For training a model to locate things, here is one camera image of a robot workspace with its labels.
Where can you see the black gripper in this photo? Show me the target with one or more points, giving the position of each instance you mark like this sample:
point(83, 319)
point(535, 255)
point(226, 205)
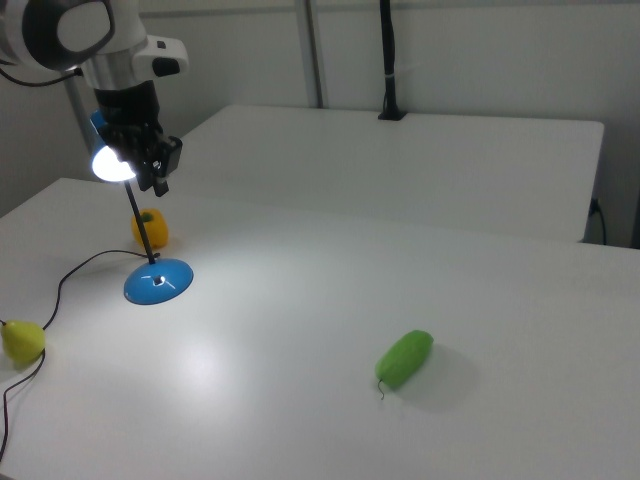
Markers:
point(132, 130)

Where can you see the blue gooseneck desk lamp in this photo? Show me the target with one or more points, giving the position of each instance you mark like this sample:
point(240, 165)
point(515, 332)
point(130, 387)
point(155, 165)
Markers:
point(160, 285)

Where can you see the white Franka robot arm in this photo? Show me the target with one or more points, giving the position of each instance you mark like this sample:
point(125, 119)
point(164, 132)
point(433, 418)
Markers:
point(125, 60)

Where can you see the yellow bell pepper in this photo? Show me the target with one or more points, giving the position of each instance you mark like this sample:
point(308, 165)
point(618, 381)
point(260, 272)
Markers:
point(157, 231)

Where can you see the yellow-green pear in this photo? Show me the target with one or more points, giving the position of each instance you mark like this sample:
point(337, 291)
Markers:
point(22, 341)

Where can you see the white folding table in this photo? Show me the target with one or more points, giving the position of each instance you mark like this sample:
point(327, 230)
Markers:
point(400, 165)

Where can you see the black clamped pole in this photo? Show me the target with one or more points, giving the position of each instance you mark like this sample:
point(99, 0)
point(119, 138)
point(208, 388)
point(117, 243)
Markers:
point(388, 55)

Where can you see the green cucumber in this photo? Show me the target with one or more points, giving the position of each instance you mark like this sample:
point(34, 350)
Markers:
point(404, 359)

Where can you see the grey metal partition post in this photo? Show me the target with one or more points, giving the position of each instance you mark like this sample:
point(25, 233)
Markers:
point(317, 50)

